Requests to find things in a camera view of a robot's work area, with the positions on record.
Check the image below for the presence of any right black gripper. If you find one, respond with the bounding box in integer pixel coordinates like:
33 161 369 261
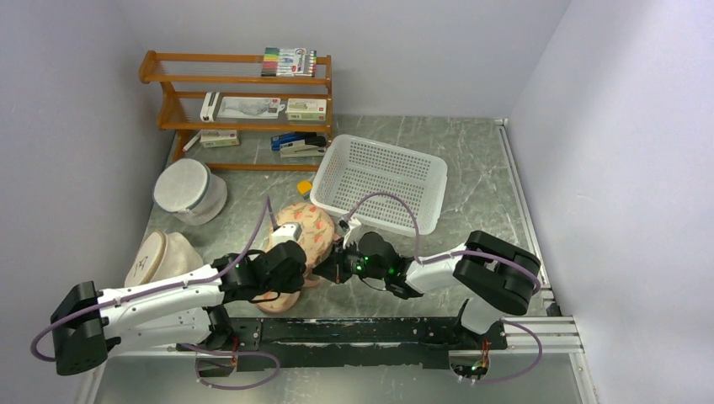
313 236 388 284

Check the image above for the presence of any floral pink mesh laundry bag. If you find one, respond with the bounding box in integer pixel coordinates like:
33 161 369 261
255 202 338 314

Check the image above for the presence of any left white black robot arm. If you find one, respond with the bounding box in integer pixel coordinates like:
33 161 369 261
51 241 307 376

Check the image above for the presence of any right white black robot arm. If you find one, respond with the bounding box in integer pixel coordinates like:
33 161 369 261
312 231 541 348

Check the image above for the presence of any white cylindrical mesh laundry bag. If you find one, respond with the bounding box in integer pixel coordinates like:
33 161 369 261
152 158 228 226

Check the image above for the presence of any small yellow block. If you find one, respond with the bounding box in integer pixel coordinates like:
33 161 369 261
296 180 312 198

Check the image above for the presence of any white perforated plastic basket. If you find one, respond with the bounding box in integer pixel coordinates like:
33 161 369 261
310 135 448 237

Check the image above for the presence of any grey black stapler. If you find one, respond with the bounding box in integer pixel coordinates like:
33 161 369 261
279 137 328 158

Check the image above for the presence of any blue stapler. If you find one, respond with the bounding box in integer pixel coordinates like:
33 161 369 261
270 131 328 152

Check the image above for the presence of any white box under shelf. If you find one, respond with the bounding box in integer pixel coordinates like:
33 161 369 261
198 130 240 148

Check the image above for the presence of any white red marker pen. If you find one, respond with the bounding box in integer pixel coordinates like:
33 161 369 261
182 134 200 152

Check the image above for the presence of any green white small box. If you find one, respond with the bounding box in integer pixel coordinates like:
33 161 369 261
285 98 328 121

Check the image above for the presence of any wooden three-tier shelf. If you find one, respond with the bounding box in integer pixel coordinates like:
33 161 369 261
138 48 334 172

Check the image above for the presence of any white flat packaged item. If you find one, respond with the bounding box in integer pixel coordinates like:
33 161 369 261
217 97 285 120

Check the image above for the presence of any coloured marker pen set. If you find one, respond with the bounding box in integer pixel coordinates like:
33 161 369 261
261 47 317 77

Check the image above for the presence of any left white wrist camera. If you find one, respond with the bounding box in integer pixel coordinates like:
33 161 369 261
269 222 302 246

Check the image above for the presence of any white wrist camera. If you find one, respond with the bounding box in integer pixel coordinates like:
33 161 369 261
338 217 364 249
269 222 302 246

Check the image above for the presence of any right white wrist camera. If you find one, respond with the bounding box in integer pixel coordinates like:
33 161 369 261
338 217 364 249

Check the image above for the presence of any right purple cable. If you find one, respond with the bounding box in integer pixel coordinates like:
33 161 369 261
338 192 545 385

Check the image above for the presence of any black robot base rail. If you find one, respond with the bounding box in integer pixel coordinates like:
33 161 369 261
199 317 508 371

